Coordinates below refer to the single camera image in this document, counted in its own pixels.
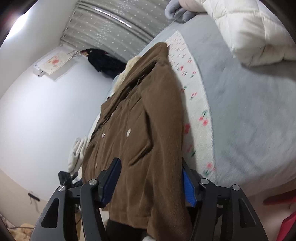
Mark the brown corduroy coat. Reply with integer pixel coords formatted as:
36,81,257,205
82,43,192,240

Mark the cream folded cloth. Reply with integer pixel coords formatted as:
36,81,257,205
67,136,90,175

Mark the cherry print white sheet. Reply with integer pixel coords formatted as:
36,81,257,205
166,31,216,182

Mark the grey bed sheet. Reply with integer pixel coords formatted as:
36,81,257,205
145,15,295,195

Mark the red plastic stool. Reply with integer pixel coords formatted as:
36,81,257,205
263,189,296,241

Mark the dark hanging garment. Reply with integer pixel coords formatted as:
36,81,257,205
80,48,126,79

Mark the grey dotted curtain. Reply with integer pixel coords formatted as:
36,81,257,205
60,0,171,62

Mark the white quilted jacket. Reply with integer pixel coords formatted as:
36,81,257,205
179,0,295,66

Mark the light blue folded blanket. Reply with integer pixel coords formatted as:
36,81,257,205
165,0,197,23

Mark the black wall power strip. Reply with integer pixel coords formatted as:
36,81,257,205
28,193,40,204

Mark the white wall air conditioner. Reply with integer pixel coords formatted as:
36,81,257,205
33,51,71,77

